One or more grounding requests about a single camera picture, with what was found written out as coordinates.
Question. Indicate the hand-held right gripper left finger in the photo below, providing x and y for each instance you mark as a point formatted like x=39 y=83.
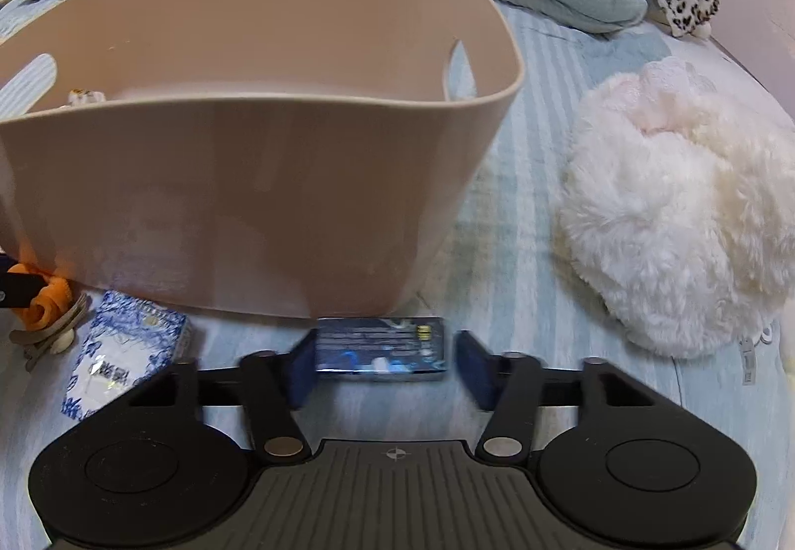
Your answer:
x=304 y=370

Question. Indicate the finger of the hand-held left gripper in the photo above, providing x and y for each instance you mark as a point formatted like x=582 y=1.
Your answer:
x=15 y=289

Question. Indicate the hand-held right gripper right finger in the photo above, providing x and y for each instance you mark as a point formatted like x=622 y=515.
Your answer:
x=475 y=367

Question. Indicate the dark blue small box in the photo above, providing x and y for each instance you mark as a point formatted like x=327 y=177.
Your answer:
x=379 y=348

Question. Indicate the beige plastic basket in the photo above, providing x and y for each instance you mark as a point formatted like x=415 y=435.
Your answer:
x=248 y=183

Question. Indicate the blue white tissue packet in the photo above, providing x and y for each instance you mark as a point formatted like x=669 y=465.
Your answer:
x=124 y=345

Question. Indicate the small white yellow item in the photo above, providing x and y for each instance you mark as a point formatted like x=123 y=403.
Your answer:
x=84 y=96

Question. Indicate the striped light blue bed sheet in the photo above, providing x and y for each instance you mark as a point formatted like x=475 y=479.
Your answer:
x=528 y=152

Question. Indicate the white plush toy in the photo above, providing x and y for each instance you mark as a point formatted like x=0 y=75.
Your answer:
x=677 y=214

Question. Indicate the white fabric tag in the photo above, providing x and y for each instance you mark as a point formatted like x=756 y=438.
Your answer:
x=747 y=363

